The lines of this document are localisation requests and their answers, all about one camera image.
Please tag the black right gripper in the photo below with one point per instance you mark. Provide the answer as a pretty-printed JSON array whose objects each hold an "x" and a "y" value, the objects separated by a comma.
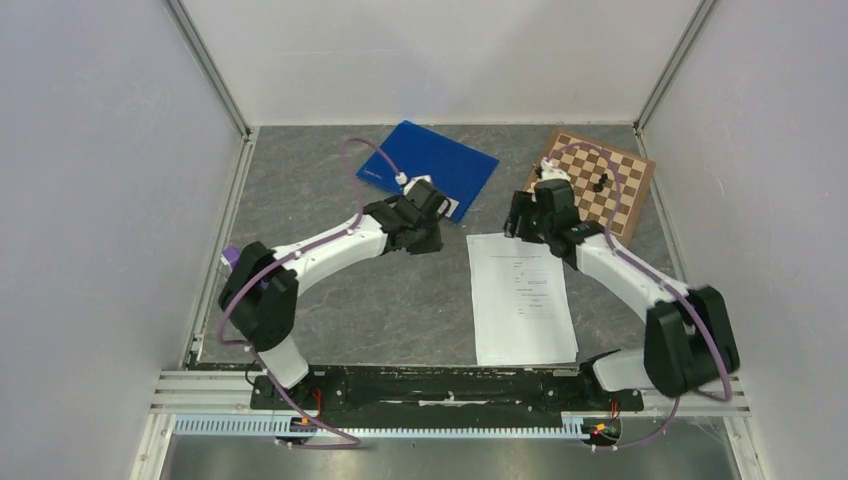
[{"x": 523, "y": 205}]

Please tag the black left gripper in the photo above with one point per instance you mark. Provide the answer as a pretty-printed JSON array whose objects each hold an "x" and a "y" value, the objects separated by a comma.
[{"x": 434, "y": 244}]

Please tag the blue plastic folder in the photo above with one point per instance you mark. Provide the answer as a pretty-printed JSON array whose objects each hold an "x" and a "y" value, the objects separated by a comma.
[{"x": 456, "y": 170}]

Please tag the white paper sheet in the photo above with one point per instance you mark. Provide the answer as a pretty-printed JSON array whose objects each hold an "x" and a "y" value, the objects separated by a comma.
[{"x": 521, "y": 313}]

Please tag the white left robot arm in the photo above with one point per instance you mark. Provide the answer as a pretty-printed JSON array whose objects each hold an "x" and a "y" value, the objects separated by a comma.
[{"x": 260, "y": 294}]

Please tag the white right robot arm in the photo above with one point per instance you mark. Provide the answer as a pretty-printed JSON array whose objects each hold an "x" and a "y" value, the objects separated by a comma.
[{"x": 688, "y": 340}]

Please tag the black chess piece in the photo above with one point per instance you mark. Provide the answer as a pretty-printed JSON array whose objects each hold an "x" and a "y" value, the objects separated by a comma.
[{"x": 601, "y": 184}]

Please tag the wooden chessboard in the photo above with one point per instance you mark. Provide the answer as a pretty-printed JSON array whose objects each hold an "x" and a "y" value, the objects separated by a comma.
[{"x": 620, "y": 205}]

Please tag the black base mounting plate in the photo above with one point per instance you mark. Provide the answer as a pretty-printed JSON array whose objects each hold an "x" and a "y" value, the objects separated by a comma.
[{"x": 407, "y": 396}]

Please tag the purple plastic object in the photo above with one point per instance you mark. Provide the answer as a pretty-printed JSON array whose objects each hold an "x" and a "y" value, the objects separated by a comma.
[{"x": 230, "y": 256}]

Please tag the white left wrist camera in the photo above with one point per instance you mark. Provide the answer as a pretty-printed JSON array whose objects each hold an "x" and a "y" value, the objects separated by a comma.
[{"x": 407, "y": 183}]

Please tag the aluminium frame post right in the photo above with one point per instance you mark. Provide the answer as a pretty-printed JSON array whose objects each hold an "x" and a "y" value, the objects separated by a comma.
[{"x": 691, "y": 32}]

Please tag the aluminium frame post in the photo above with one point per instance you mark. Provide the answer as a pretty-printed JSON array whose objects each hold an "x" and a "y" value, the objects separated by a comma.
[
  {"x": 202, "y": 55},
  {"x": 691, "y": 32}
]

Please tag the white slotted cable duct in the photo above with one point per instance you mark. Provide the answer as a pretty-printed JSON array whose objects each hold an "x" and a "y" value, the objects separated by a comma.
[{"x": 571, "y": 428}]

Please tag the aluminium frame post left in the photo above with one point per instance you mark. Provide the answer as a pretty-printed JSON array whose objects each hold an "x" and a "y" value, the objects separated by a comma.
[{"x": 202, "y": 55}]

